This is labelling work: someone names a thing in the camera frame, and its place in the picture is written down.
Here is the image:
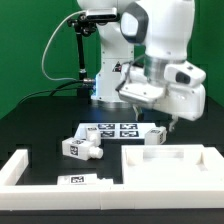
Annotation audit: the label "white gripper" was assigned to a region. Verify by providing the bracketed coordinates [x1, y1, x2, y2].
[116, 64, 205, 132]

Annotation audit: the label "black camera stand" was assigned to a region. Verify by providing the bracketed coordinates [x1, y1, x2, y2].
[67, 14, 96, 98]

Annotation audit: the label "grey camera on stand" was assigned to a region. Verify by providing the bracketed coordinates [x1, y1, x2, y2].
[86, 8, 118, 21]

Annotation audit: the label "grey camera cable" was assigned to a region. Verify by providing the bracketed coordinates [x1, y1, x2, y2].
[41, 9, 88, 82]

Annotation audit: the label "white u-shaped fence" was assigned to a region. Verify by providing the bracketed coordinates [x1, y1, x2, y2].
[0, 149, 224, 210]

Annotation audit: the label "black cables on table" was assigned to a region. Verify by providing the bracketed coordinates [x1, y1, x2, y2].
[17, 79, 95, 105]

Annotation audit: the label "white square table top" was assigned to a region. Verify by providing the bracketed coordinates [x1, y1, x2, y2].
[120, 143, 224, 186]

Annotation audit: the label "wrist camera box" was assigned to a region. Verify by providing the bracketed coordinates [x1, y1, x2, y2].
[164, 61, 206, 87]

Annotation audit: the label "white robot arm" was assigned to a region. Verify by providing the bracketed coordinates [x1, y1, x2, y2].
[77, 0, 206, 122]

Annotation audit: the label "white marker base plate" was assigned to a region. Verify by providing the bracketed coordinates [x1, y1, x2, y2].
[75, 122, 155, 139]

